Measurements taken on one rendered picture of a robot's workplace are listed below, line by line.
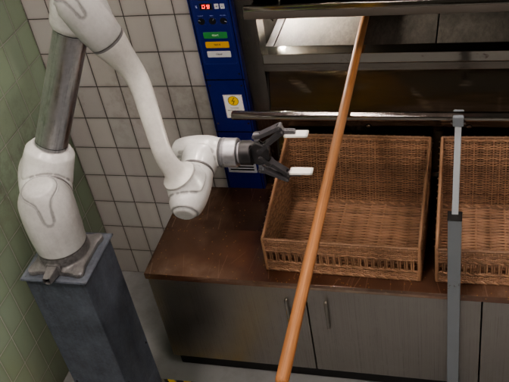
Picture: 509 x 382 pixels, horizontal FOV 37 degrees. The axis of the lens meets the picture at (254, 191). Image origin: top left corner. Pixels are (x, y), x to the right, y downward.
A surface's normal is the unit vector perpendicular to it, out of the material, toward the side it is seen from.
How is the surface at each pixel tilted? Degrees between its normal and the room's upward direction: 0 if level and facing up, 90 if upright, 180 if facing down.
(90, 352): 90
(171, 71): 90
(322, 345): 90
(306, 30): 0
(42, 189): 6
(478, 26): 0
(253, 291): 90
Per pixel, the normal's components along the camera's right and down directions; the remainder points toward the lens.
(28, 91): 0.96, 0.04
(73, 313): -0.22, 0.63
